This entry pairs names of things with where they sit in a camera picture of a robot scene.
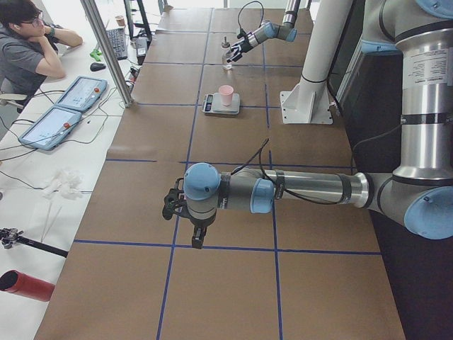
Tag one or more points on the black keyboard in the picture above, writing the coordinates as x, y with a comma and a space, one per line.
117, 39

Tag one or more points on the upper blue teach pendant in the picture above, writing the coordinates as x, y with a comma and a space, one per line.
82, 94

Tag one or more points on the black camera tripod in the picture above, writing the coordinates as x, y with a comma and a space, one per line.
11, 237

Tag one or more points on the aluminium frame post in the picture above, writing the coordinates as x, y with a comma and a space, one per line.
96, 22

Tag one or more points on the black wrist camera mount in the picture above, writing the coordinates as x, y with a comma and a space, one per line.
173, 200

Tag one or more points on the blue teach pendant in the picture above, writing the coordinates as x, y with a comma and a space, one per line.
50, 129
82, 94

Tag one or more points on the red cylinder bottle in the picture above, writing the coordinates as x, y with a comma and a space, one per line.
18, 283

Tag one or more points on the crumpled white tissues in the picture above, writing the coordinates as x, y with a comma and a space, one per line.
65, 182

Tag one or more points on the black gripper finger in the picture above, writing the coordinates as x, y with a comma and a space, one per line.
234, 57
198, 240
236, 47

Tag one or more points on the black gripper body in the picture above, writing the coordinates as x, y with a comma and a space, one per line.
245, 40
200, 222

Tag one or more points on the seated person grey shirt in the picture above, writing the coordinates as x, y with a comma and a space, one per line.
28, 47

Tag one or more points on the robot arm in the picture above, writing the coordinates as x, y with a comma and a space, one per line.
417, 194
266, 30

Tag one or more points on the clear glass sauce bottle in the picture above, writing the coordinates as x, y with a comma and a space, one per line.
226, 54

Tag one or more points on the lower blue teach pendant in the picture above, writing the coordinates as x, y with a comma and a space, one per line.
50, 129

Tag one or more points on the brown paper table cover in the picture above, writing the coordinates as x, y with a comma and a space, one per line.
303, 271

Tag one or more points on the black computer mouse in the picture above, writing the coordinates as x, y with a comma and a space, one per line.
97, 66

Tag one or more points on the green plastic object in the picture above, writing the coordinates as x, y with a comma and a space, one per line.
96, 54

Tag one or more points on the white digital kitchen scale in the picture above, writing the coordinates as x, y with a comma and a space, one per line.
212, 105

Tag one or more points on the white pedestal column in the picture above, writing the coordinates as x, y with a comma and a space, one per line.
308, 102

